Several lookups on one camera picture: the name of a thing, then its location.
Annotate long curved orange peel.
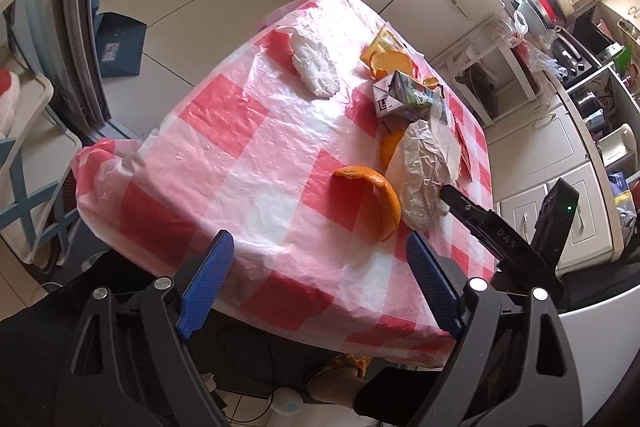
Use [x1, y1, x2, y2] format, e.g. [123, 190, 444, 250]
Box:
[332, 165, 402, 243]

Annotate white crumpled tissue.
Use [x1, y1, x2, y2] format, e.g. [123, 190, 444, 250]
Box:
[275, 26, 342, 98]

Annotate blue package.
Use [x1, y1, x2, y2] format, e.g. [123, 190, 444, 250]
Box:
[607, 169, 632, 198]

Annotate white shelf rack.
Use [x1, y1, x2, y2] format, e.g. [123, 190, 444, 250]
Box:
[0, 0, 83, 264]

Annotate black mesh chair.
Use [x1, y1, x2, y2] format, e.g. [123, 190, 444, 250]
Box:
[555, 258, 640, 314]

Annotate small juice carton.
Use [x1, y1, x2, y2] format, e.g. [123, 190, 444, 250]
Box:
[371, 71, 446, 120]

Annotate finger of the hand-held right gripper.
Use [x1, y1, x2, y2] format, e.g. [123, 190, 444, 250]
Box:
[439, 183, 501, 253]

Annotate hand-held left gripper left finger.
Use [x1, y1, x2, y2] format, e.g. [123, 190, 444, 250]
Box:
[70, 229, 236, 427]

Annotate red white checkered tablecloth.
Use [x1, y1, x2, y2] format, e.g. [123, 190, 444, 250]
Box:
[70, 0, 501, 368]

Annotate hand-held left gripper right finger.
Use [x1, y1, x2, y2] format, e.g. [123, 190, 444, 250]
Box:
[405, 231, 586, 427]

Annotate blue cardboard box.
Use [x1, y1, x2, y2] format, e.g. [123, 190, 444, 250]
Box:
[92, 11, 148, 78]

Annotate grey sliding door frame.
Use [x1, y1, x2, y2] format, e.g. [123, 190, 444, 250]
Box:
[59, 0, 113, 132]

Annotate white kitchen cabinets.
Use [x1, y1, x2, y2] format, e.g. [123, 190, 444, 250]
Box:
[90, 0, 626, 270]

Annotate yellow patterned slipper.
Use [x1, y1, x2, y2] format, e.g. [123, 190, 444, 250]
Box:
[305, 353, 373, 403]

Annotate orange peel piece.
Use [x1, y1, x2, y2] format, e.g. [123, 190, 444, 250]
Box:
[380, 128, 407, 170]

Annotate black gas stove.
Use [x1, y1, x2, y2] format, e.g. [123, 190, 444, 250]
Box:
[550, 2, 617, 82]

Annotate dark cooking pot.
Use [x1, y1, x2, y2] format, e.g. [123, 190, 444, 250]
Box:
[467, 63, 501, 118]

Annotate large orange peel with stem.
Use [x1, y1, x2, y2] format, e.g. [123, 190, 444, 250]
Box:
[369, 51, 420, 82]

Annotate red rimmed pan stack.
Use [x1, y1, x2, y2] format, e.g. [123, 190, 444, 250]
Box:
[517, 0, 576, 32]

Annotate white paper wrapper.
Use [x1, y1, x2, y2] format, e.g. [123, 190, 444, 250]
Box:
[387, 119, 462, 232]

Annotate yellow plastic packet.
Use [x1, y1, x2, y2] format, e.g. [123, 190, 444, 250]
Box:
[361, 26, 406, 62]

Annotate clear plastic bag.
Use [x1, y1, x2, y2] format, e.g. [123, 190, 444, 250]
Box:
[499, 11, 532, 48]

